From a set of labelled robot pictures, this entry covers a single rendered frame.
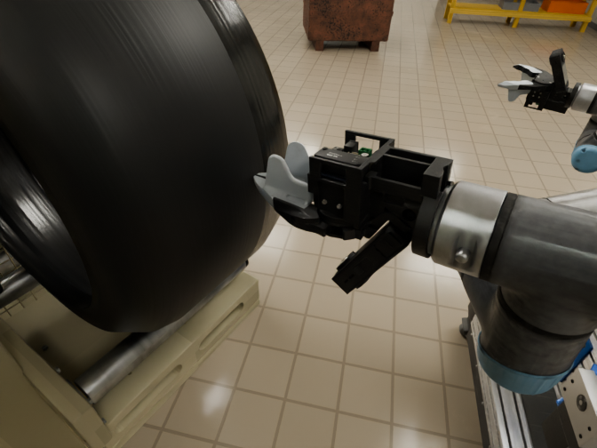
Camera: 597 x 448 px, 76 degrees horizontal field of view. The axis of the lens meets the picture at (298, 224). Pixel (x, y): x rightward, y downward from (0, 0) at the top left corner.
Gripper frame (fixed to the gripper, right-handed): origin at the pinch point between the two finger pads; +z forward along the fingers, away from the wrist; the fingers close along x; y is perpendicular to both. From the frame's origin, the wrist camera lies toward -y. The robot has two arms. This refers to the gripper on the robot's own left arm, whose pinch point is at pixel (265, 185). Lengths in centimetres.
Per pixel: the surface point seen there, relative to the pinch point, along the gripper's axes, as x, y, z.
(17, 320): 21, -34, 49
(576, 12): -788, -84, -2
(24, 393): 27.8, -25.4, 23.5
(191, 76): 4.2, 12.8, 3.9
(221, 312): -0.4, -31.0, 14.4
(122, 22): 7.8, 17.8, 6.9
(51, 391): 25.8, -22.5, 17.6
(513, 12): -745, -79, 83
